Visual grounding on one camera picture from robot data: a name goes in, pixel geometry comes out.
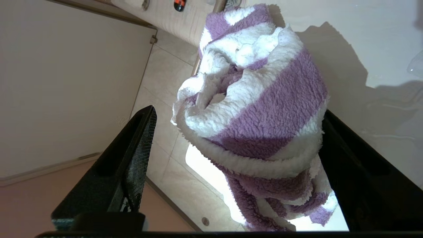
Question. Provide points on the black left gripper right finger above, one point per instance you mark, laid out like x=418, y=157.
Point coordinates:
x=370, y=185

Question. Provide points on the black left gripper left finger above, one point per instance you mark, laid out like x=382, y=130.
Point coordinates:
x=105, y=185

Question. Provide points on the purple white striped towel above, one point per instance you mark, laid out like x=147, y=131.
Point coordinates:
x=264, y=109

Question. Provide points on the black orange tool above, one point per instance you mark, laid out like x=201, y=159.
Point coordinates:
x=180, y=4

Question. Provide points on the metal towel rail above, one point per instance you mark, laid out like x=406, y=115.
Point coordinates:
x=214, y=19

